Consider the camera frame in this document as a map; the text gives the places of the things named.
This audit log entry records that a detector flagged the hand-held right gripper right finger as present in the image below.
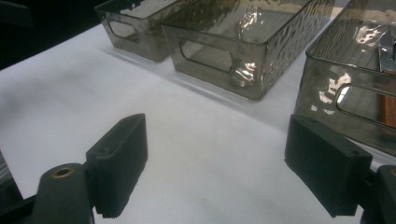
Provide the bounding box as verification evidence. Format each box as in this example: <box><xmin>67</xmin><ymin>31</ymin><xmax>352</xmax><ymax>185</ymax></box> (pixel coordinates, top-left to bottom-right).
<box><xmin>284</xmin><ymin>114</ymin><xmax>374</xmax><ymax>218</ymax></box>

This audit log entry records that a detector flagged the white table cover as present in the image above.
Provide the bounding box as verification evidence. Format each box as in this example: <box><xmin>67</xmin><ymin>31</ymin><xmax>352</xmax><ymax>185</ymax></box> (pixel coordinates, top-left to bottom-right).
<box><xmin>0</xmin><ymin>22</ymin><xmax>396</xmax><ymax>224</ymax></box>

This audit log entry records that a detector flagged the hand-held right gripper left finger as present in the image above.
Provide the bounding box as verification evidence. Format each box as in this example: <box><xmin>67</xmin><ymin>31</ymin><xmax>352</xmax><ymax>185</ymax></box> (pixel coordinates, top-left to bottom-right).
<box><xmin>85</xmin><ymin>113</ymin><xmax>149</xmax><ymax>218</ymax></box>

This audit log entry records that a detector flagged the smoky clear plastic bin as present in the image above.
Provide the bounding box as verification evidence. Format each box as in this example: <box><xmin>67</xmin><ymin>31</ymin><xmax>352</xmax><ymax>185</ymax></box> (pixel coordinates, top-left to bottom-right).
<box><xmin>293</xmin><ymin>0</ymin><xmax>396</xmax><ymax>157</ymax></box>
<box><xmin>162</xmin><ymin>0</ymin><xmax>336</xmax><ymax>101</ymax></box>
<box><xmin>93</xmin><ymin>0</ymin><xmax>178</xmax><ymax>63</ymax></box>

